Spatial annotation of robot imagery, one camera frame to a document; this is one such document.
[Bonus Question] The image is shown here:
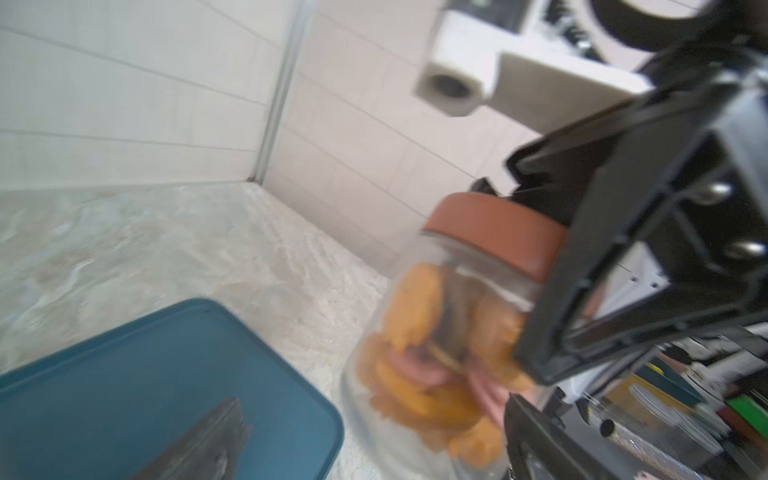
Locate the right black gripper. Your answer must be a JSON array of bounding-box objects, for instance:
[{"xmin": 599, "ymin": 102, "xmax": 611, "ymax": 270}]
[{"xmin": 502, "ymin": 41, "xmax": 767, "ymax": 384}]

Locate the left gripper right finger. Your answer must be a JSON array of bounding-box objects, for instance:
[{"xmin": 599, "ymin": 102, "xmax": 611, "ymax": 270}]
[{"xmin": 504, "ymin": 395, "xmax": 606, "ymax": 479}]

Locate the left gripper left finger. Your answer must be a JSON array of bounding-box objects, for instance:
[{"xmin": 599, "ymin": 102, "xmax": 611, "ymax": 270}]
[{"xmin": 134, "ymin": 398, "xmax": 250, "ymax": 480}]

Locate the clear jar with red lid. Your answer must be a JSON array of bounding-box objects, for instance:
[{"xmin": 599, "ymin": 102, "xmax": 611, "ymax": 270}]
[{"xmin": 341, "ymin": 192, "xmax": 567, "ymax": 479}]

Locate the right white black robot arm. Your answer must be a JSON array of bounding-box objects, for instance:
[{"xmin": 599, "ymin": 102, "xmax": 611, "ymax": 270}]
[{"xmin": 415, "ymin": 1, "xmax": 767, "ymax": 385}]

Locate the teal plastic tray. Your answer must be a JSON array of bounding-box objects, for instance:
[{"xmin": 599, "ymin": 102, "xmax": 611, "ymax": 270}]
[{"xmin": 1, "ymin": 299, "xmax": 344, "ymax": 479}]

